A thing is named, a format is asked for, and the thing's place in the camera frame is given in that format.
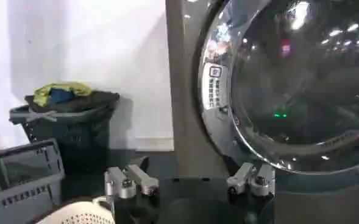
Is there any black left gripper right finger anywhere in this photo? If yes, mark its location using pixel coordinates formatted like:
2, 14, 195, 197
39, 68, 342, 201
226, 162, 276, 197

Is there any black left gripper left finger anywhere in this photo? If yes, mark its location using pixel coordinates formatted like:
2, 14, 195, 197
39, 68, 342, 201
104, 156, 160, 200

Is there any white perforated basket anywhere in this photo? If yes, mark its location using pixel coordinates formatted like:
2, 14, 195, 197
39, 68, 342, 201
35, 197, 116, 224

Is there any dark slotted laundry basket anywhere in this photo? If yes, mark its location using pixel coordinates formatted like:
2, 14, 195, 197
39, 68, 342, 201
9, 97, 119, 176

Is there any dark draped garment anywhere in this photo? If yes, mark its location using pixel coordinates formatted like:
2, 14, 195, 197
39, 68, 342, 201
24, 90, 121, 114

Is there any grey dryer cabinet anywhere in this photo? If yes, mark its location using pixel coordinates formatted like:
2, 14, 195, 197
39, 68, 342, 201
165, 0, 359, 224

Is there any round glass dryer door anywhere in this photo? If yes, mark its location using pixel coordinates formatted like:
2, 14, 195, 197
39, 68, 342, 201
193, 0, 359, 177

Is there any grey slotted laundry basket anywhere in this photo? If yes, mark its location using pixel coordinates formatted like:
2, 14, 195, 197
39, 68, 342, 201
0, 138, 66, 224

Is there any blue garment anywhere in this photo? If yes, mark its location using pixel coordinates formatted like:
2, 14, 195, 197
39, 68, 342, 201
48, 88, 76, 105

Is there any white printed door sticker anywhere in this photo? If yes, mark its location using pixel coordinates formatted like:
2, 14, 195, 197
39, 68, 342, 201
201, 62, 230, 111

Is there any yellow-green garment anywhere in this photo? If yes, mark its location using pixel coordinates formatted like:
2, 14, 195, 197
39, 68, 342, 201
33, 82, 93, 108

